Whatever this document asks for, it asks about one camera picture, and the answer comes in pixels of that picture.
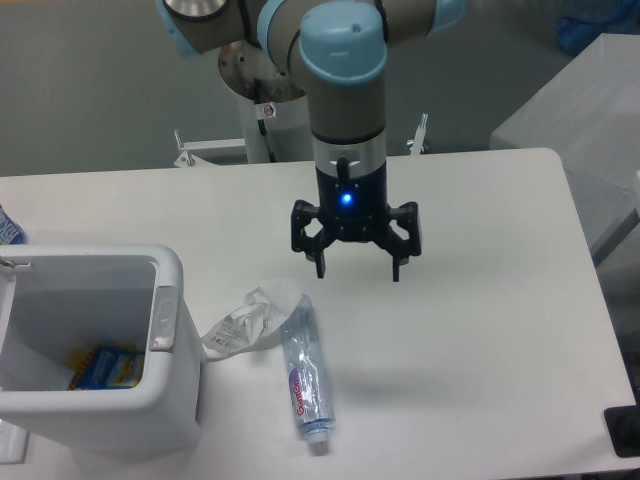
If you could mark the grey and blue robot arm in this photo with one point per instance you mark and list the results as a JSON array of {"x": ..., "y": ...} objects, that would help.
[{"x": 336, "y": 53}]

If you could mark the blue plastic bag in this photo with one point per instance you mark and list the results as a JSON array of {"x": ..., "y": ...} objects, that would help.
[{"x": 581, "y": 22}]

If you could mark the white mounting bracket left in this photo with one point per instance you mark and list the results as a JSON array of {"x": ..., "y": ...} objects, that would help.
[{"x": 191, "y": 154}]

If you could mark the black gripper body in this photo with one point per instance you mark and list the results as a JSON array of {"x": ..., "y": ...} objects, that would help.
[{"x": 353, "y": 208}]

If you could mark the grey covered box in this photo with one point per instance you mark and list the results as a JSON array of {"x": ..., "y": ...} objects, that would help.
[{"x": 589, "y": 115}]

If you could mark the black device at edge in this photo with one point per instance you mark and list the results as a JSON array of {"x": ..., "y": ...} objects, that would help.
[{"x": 623, "y": 427}]

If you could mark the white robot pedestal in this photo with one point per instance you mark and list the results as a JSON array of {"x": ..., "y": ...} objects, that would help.
[{"x": 273, "y": 110}]

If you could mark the blue yellow snack wrapper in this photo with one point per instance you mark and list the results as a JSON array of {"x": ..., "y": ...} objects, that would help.
[{"x": 107, "y": 368}]

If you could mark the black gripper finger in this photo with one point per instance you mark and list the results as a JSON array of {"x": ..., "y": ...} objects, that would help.
[
  {"x": 399, "y": 234},
  {"x": 302, "y": 215}
]

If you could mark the white trash can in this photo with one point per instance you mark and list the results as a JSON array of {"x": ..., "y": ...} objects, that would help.
[{"x": 56, "y": 300}]

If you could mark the crushed clear plastic bottle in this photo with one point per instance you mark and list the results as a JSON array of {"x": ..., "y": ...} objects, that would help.
[{"x": 307, "y": 377}]

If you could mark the metal clamp bolt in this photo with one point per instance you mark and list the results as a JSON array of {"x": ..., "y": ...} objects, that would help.
[{"x": 418, "y": 144}]

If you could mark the clear plastic bag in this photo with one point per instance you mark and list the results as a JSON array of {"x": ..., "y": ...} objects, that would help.
[{"x": 263, "y": 311}]

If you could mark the blue white packet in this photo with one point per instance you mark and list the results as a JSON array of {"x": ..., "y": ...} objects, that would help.
[{"x": 10, "y": 231}]

